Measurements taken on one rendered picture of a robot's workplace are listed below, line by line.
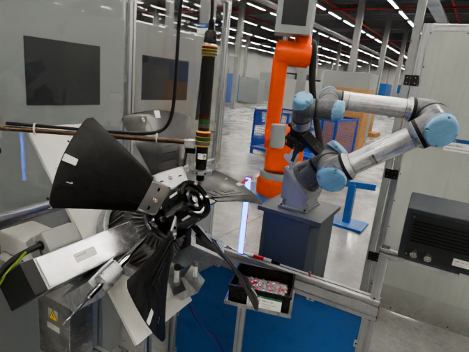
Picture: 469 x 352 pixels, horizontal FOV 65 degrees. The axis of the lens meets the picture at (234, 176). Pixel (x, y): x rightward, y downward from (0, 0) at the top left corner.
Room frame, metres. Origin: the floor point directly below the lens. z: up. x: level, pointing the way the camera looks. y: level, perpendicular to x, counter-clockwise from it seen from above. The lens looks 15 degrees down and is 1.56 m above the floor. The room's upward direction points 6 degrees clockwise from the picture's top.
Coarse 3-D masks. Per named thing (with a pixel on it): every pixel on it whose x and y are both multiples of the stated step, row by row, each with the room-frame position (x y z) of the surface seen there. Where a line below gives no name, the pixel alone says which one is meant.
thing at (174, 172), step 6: (174, 168) 1.07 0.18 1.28; (180, 168) 1.07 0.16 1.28; (156, 174) 1.06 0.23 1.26; (162, 174) 1.06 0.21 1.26; (168, 174) 1.06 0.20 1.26; (174, 174) 1.06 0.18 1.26; (180, 174) 1.06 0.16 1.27; (156, 180) 1.04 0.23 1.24; (168, 180) 1.04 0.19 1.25; (174, 180) 1.04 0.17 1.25; (180, 180) 1.04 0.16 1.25
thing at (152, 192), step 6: (150, 186) 0.94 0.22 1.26; (156, 186) 0.95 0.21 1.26; (162, 186) 0.96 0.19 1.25; (150, 192) 0.94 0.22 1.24; (156, 192) 0.95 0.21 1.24; (162, 192) 0.96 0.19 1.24; (144, 198) 0.93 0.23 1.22; (150, 198) 0.94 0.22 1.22; (162, 198) 0.96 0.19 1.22; (144, 204) 0.93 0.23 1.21; (150, 204) 0.94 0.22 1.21; (156, 204) 0.95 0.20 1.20; (144, 210) 0.93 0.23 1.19; (150, 210) 0.94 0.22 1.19; (156, 210) 0.95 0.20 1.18
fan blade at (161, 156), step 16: (144, 112) 1.19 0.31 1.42; (160, 112) 1.21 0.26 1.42; (176, 112) 1.24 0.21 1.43; (128, 128) 1.14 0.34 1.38; (144, 128) 1.15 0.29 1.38; (160, 128) 1.16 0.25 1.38; (176, 128) 1.18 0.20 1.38; (144, 144) 1.11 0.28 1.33; (160, 144) 1.12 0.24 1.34; (176, 144) 1.13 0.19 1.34; (144, 160) 1.08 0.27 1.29; (160, 160) 1.08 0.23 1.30; (176, 160) 1.08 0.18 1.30
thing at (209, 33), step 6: (210, 24) 1.08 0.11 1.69; (210, 30) 1.07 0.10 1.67; (204, 36) 1.07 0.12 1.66; (210, 36) 1.07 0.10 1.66; (216, 36) 1.08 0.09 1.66; (204, 42) 1.09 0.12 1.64; (210, 42) 1.10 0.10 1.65; (216, 42) 1.08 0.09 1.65; (198, 150) 1.07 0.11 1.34; (204, 150) 1.07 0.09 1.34; (198, 156) 1.07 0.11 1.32; (204, 156) 1.07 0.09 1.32; (198, 162) 1.07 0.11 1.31; (204, 162) 1.07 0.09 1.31; (198, 168) 1.07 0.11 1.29; (204, 168) 1.07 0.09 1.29; (198, 180) 1.07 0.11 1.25
